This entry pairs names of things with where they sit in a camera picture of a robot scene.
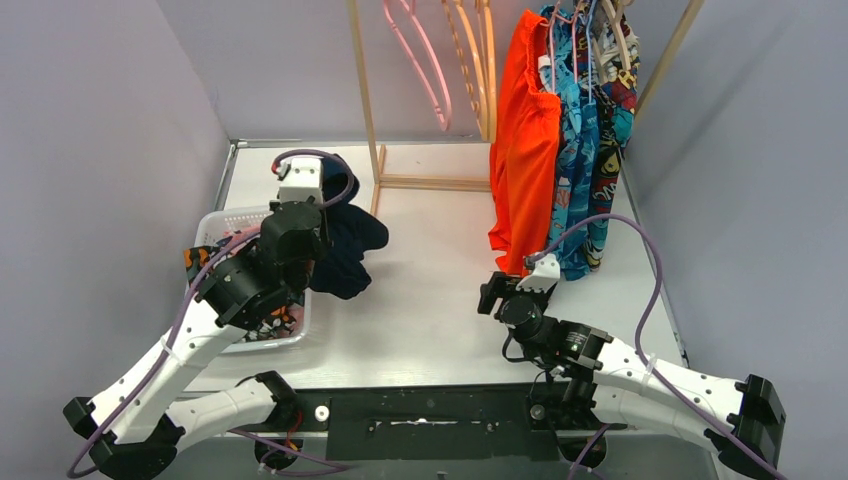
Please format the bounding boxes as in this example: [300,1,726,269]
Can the light blue fish shorts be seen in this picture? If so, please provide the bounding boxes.
[537,5,599,244]

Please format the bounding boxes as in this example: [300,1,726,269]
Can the light wooden hanger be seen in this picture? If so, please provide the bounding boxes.
[601,0,632,72]

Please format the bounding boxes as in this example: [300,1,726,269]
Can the wooden clothes rack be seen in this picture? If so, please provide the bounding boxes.
[347,0,708,217]

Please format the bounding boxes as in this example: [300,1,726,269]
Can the aluminium rail frame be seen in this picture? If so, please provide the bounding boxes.
[119,139,737,480]

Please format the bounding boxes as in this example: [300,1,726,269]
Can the orange wooden hanger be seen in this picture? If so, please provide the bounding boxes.
[441,0,490,141]
[474,0,497,142]

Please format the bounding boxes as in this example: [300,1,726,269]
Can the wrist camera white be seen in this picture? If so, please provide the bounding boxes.
[277,156,324,204]
[517,252,561,294]

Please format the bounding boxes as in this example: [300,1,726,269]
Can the dark blue leaf shorts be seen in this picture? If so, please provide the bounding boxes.
[584,85,612,272]

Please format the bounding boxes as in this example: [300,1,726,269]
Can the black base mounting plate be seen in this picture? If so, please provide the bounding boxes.
[229,382,627,465]

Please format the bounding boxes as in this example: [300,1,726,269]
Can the orange camouflage shorts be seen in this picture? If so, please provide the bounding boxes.
[183,237,306,344]

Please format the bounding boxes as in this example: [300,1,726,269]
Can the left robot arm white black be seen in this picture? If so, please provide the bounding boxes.
[63,201,327,479]

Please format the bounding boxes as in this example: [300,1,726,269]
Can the navy blue shorts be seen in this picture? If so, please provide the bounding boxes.
[309,157,389,300]

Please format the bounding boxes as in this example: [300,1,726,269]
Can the comic print shorts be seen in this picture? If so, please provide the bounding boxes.
[588,13,643,227]

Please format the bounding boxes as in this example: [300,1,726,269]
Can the bright orange shorts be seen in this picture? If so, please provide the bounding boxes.
[489,10,561,275]

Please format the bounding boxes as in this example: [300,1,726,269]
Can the blue plastic hanger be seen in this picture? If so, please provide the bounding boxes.
[583,0,597,103]

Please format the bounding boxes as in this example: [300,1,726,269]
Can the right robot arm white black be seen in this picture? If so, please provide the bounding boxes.
[477,272,786,479]

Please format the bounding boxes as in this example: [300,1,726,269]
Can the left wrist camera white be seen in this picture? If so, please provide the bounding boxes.
[277,156,324,204]

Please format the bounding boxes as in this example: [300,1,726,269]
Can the white plastic perforated basket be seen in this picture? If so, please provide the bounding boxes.
[193,207,312,355]

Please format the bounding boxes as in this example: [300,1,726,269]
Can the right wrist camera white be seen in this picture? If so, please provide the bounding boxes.
[517,252,561,294]

